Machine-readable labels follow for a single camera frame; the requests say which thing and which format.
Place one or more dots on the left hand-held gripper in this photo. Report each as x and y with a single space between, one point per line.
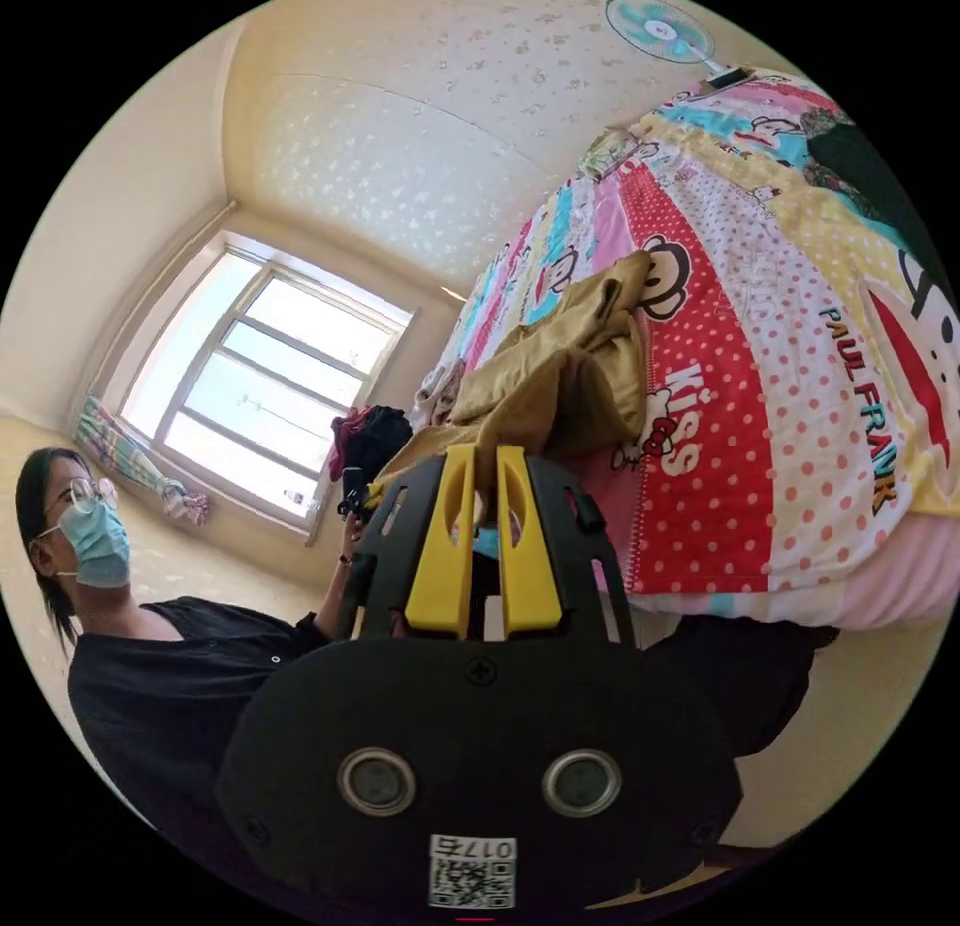
354 495

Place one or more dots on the person's left hand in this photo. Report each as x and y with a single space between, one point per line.
350 542

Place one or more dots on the pile of clothes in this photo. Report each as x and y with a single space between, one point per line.
379 435

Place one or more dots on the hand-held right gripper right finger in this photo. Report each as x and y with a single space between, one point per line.
529 566

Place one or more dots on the bed with cartoon printed quilt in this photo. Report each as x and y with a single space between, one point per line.
750 386

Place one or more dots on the person's body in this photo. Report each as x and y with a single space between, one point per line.
157 686

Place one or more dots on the window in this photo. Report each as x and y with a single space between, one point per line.
262 386

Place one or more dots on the yellow thermal shirt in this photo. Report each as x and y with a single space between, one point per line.
555 386

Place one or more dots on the person's left forearm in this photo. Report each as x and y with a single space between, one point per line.
335 603

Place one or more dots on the dark green patterned garment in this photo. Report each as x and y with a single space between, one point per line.
870 176

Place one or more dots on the white and teal fan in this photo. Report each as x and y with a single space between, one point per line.
660 32

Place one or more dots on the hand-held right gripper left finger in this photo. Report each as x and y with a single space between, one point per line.
439 558

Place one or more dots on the checked curtain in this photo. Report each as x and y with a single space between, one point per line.
139 468

